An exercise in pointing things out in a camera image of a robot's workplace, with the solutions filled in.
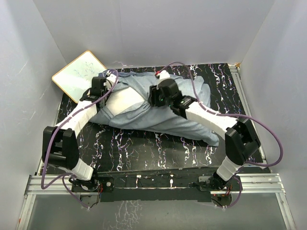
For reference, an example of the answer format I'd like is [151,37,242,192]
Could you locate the white pillow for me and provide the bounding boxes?
[106,87,145,116]

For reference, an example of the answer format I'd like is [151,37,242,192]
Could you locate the blue fish print pillowcase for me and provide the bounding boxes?
[90,72,219,147]

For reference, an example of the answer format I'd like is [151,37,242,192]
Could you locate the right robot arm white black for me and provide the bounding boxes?
[148,79,261,190]

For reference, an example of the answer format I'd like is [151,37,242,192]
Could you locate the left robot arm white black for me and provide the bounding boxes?
[42,76,112,191]

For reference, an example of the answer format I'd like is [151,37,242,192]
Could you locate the white board orange edge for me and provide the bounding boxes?
[52,51,106,103]

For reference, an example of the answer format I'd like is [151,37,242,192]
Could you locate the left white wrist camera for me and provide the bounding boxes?
[106,74,118,92]

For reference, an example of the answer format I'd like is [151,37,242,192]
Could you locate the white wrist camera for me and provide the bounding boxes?
[155,70,170,84]
[106,74,118,92]

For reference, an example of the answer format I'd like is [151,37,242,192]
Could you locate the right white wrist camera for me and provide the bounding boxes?
[155,70,170,84]

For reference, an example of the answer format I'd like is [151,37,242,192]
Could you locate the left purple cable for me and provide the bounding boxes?
[41,69,119,209]

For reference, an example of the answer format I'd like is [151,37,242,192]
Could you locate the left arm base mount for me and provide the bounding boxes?
[69,176,114,210]

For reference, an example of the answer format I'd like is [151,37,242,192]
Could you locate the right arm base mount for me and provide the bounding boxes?
[189,172,243,209]

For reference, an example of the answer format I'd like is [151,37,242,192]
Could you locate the aluminium frame rail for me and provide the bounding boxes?
[16,63,297,230]

